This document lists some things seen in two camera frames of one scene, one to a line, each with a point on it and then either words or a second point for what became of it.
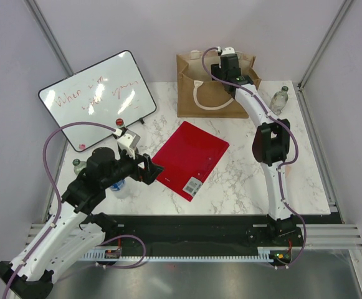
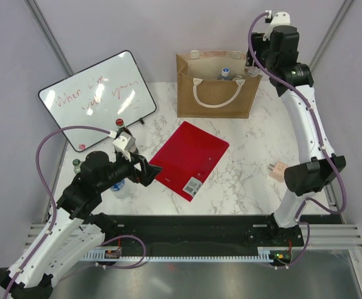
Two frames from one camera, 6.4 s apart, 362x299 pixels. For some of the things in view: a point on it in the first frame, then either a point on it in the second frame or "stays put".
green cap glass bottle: (78, 165) stays put
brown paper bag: (200, 96) stays put
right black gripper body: (216, 72) -> (261, 42)
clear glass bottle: (279, 101) -> (253, 71)
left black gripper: (147, 174) stays put
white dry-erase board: (110, 90) stays put
